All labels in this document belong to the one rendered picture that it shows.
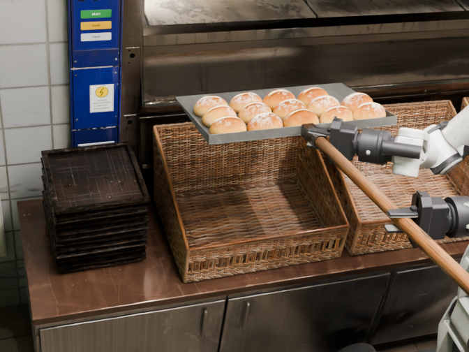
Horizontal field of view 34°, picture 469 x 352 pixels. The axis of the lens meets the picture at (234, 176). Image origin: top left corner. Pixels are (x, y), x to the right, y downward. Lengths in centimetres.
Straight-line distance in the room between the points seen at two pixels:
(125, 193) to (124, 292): 31
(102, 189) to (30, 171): 41
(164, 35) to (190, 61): 15
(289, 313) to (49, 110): 105
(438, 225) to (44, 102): 134
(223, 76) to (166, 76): 20
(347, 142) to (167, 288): 79
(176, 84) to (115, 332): 82
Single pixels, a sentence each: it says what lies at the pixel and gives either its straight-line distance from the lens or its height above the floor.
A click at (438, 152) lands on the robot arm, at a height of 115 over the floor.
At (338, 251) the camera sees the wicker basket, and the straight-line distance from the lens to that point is 258.
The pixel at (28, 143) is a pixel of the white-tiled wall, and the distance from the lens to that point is 257.
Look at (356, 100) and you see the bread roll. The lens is 222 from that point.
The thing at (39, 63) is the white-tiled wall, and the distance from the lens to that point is 240.
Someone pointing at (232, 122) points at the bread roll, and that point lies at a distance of 200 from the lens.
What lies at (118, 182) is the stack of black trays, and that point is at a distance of 234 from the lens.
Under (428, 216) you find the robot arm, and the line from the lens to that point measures 164.
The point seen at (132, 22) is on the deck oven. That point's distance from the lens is 237.
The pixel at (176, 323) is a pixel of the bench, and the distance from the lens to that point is 250.
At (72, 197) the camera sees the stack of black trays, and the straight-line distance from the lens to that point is 229.
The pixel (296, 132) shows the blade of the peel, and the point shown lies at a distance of 205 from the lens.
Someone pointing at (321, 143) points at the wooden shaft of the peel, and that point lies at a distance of 195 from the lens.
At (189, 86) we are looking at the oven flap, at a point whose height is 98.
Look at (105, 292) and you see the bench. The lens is 239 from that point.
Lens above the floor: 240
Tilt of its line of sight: 40 degrees down
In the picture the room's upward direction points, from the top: 9 degrees clockwise
